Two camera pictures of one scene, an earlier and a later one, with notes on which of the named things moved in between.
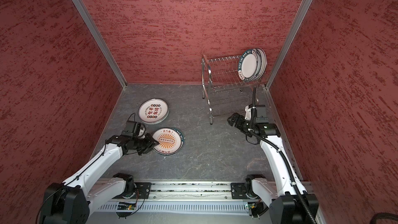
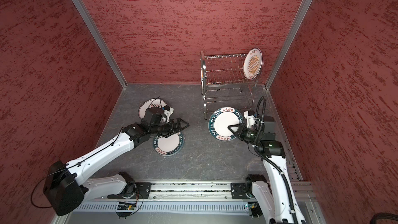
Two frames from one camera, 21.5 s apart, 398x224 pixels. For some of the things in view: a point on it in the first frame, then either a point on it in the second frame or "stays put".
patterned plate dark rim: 249,65 → 170,146
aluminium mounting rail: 191,192 stays put
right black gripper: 238,124 → 240,131
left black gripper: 150,142 → 175,129
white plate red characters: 153,111 stays put
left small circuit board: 126,206 stays put
